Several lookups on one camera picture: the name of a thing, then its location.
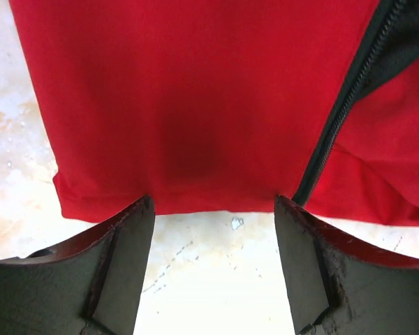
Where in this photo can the red zip jacket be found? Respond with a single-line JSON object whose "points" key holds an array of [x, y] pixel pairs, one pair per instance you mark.
{"points": [[224, 105]]}

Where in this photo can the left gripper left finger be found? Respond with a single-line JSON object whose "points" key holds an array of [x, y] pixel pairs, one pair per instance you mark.
{"points": [[88, 284]]}

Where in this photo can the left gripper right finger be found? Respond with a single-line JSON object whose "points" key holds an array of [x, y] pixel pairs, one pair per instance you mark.
{"points": [[339, 284]]}

